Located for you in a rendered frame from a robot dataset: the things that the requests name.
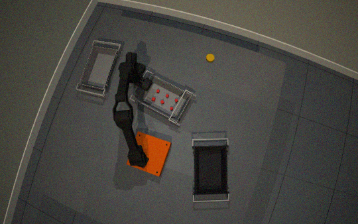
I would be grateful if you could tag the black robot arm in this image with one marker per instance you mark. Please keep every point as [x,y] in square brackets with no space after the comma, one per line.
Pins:
[124,119]

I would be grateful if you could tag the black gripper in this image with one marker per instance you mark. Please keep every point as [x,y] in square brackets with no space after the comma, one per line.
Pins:
[141,82]

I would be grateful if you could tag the yellow short cylinder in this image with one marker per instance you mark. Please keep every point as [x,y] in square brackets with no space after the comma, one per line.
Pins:
[210,58]

